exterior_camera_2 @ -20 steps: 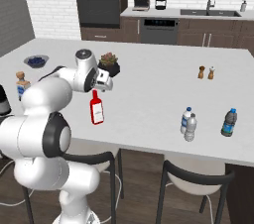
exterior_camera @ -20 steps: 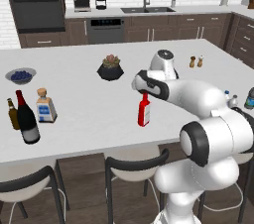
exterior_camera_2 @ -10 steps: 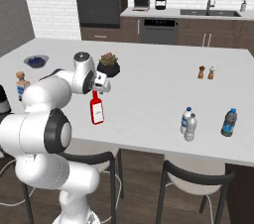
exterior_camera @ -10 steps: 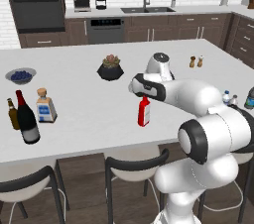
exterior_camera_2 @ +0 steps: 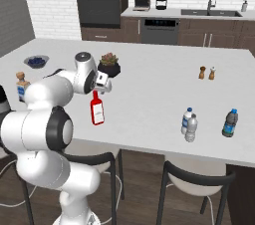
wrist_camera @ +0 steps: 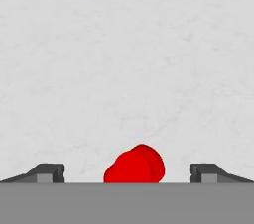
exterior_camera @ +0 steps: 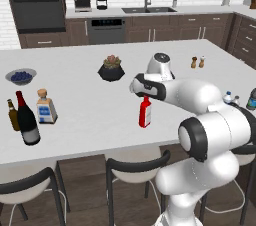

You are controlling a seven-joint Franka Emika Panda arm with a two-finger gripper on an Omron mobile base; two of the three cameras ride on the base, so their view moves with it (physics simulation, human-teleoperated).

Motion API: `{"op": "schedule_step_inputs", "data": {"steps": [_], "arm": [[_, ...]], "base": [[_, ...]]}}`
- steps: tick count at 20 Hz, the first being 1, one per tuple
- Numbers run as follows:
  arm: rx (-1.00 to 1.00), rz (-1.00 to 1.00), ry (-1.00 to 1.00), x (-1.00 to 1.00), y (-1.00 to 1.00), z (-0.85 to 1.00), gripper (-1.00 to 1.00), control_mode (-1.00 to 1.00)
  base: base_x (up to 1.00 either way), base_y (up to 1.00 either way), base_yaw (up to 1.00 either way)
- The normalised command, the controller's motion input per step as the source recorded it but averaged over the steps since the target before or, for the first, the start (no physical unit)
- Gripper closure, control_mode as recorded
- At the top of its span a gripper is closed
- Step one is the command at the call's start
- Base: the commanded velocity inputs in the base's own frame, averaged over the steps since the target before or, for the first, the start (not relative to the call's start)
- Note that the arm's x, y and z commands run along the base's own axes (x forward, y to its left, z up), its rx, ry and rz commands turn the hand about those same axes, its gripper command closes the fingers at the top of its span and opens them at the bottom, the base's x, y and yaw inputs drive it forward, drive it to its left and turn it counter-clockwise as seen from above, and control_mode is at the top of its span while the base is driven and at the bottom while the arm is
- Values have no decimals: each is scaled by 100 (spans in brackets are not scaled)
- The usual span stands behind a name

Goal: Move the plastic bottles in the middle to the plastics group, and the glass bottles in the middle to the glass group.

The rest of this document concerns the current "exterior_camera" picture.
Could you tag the brown pepper shaker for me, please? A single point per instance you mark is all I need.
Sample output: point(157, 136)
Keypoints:
point(194, 63)

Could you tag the small clear plastic bottle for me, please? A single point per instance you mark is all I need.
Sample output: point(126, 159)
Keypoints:
point(236, 100)

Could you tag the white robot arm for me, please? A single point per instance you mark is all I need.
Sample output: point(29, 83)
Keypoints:
point(213, 126)

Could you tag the brown side drawer run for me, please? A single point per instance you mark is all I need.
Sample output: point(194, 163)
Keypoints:
point(245, 41)

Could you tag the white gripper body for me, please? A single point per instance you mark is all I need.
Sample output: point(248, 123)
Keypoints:
point(136, 85)

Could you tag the red plastic bottle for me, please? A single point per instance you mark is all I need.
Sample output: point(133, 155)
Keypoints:
point(145, 113)

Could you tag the grey soap dispenser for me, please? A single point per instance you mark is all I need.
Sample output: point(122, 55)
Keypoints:
point(174, 3)

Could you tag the brown shaker with white top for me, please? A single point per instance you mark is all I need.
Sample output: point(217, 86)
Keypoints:
point(201, 62)

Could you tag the dark grey dishwasher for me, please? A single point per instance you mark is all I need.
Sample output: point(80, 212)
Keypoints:
point(106, 31)

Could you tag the clear water bottle blue label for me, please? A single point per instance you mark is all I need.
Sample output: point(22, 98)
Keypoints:
point(227, 98)

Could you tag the steel sink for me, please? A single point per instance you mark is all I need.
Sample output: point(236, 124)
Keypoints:
point(148, 10)

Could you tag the dark bottle with blue label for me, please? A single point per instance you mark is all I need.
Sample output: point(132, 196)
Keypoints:
point(252, 100)

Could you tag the brown knife block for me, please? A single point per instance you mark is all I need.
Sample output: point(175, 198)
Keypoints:
point(253, 2)

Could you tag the blueberries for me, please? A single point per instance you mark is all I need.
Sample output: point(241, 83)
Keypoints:
point(21, 76)

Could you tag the brown base cupboard run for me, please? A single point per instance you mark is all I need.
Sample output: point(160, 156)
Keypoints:
point(173, 30)

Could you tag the succulent plant in black pot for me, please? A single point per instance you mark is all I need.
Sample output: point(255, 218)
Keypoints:
point(111, 70)

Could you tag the dark wine bottle red cap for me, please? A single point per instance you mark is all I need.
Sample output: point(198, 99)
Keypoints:
point(28, 125)

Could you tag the grey bowl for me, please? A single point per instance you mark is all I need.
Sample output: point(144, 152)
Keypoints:
point(10, 75)

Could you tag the black wall oven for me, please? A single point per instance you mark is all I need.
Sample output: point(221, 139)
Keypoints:
point(36, 8)

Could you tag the clear bottle with cork stopper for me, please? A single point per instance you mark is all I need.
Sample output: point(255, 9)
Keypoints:
point(46, 110)

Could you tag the brown glass beer bottle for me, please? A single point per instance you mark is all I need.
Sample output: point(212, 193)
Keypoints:
point(13, 116)

